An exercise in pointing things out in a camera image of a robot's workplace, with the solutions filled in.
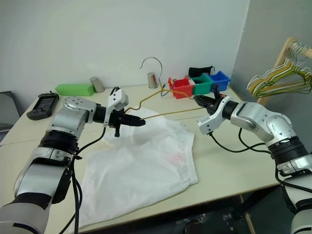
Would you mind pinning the hangers on wooden rack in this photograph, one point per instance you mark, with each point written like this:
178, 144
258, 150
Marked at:
251, 81

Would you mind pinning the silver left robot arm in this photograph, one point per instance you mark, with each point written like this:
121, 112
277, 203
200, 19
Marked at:
70, 117

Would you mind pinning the blue plastic bin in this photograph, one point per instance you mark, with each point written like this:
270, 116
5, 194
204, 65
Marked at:
220, 80

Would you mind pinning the slim metal cup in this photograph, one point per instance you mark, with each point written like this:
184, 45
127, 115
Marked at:
152, 80

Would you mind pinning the black fabric pouch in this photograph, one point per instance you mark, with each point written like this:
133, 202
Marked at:
198, 70

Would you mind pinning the white shorts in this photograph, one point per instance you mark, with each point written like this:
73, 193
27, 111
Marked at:
136, 165

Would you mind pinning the wooden clothes rack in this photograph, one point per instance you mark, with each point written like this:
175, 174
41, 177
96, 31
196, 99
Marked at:
282, 54

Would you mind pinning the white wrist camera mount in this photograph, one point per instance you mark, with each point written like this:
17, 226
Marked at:
117, 97
209, 122

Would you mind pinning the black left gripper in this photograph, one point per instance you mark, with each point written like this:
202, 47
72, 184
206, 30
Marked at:
119, 119

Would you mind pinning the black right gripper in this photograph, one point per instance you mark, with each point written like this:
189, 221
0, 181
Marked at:
214, 103

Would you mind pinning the red plastic bin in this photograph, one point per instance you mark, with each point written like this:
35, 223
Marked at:
181, 87

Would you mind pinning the black handheld controller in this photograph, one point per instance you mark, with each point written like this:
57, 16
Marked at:
42, 106

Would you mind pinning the wide metal cup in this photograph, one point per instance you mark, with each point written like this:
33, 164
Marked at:
97, 85

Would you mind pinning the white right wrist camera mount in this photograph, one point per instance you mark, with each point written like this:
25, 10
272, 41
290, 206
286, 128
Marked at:
209, 122

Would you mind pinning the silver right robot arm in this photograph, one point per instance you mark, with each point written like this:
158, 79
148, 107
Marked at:
268, 122

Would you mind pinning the green plastic bin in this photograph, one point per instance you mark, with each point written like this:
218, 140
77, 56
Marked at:
203, 87

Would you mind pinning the dark laptop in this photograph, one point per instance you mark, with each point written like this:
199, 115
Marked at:
7, 107

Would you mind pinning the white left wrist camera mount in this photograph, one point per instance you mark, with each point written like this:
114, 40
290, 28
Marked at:
117, 97

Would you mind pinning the green rectangular block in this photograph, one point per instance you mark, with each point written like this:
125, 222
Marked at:
73, 89

